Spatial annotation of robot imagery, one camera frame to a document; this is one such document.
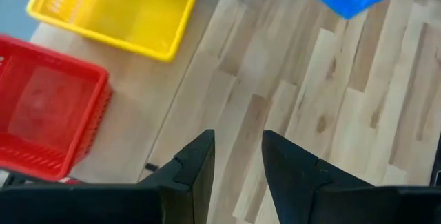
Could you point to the yellow plastic basket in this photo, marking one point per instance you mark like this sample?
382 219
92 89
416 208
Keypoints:
138 20

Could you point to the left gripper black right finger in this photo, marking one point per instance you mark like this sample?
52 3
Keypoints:
293 175

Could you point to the red plastic basket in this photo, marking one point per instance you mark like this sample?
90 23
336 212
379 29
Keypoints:
51 113

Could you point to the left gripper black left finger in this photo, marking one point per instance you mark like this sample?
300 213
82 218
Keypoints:
186 182

